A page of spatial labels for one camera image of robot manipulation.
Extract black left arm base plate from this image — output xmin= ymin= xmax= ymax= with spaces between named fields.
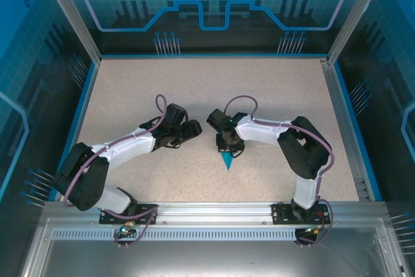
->
xmin=99 ymin=203 xmax=160 ymax=226

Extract aluminium frame post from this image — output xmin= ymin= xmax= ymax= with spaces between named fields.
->
xmin=325 ymin=0 xmax=392 ymax=66
xmin=36 ymin=0 xmax=104 ymax=64

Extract slotted aluminium cable duct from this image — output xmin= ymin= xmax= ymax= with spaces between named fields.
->
xmin=51 ymin=228 xmax=301 ymax=241

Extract cable connector with green light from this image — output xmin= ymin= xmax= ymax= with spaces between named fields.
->
xmin=303 ymin=224 xmax=327 ymax=236
xmin=117 ymin=220 xmax=136 ymax=236

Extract aluminium mounting rail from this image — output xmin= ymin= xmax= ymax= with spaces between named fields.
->
xmin=41 ymin=200 xmax=388 ymax=228

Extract grey metal tray panel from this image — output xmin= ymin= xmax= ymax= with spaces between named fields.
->
xmin=18 ymin=218 xmax=408 ymax=277

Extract aluminium side rail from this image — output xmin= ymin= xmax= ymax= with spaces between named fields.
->
xmin=319 ymin=57 xmax=371 ymax=202

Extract blue paper sheet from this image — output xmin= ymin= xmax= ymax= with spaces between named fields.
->
xmin=221 ymin=152 xmax=236 ymax=171

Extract blue table border strip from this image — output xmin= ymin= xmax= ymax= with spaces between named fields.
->
xmin=332 ymin=62 xmax=383 ymax=202
xmin=53 ymin=61 xmax=101 ymax=202

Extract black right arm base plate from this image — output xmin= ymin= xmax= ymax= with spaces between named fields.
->
xmin=271 ymin=202 xmax=329 ymax=226

